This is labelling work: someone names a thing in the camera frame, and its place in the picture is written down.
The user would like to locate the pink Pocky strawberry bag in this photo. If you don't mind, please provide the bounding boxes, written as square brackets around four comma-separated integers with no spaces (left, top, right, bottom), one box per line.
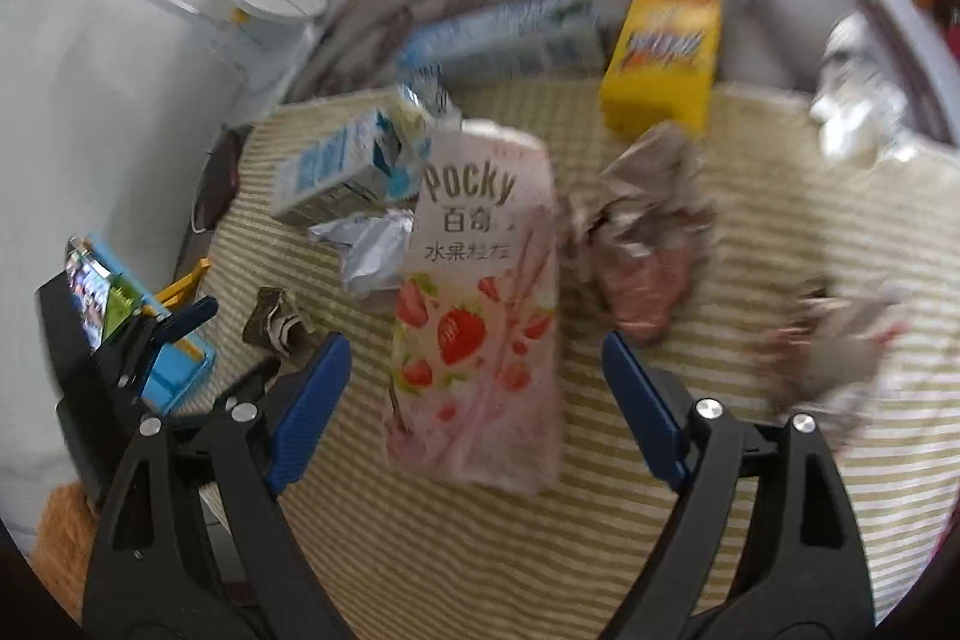
[382,120,563,494]

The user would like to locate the brown paper wrapper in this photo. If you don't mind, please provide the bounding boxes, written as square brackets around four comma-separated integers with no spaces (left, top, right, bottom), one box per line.
[558,122,718,346]

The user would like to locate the small brown torn wrapper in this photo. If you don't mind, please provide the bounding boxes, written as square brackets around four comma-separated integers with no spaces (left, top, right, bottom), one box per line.
[241,287,314,359]

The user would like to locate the crumpled pink grey wrapper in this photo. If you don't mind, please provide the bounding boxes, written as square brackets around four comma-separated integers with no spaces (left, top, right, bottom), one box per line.
[758,280,908,453]

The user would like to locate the crumpled white silver wrapper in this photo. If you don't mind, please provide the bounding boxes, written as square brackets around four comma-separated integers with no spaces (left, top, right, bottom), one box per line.
[809,11,919,170]

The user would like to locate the white desk lamp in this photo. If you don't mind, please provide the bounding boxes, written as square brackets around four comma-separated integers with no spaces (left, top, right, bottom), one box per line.
[148,0,329,127]

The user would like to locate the long blue white box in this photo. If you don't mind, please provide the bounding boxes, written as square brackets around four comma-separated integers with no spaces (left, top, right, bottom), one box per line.
[394,0,607,86]

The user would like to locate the green striped woven placemat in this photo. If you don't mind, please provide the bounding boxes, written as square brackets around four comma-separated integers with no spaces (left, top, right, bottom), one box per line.
[195,86,958,638]

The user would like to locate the small blue white milk carton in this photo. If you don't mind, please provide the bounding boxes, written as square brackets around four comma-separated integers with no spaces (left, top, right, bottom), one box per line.
[268,86,439,227]

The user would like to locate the crumpled white paper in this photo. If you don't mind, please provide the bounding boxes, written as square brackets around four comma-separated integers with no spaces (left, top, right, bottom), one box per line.
[308,209,415,301]

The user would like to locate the fuzzy brown left sleeve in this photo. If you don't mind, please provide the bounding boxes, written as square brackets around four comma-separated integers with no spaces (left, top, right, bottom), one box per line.
[28,482,99,622]

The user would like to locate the yellow orange snack box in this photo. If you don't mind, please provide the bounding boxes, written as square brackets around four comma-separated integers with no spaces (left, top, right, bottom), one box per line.
[599,0,722,142]

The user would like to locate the dark red phone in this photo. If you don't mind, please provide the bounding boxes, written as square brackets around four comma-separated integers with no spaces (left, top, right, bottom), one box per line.
[174,124,254,278]

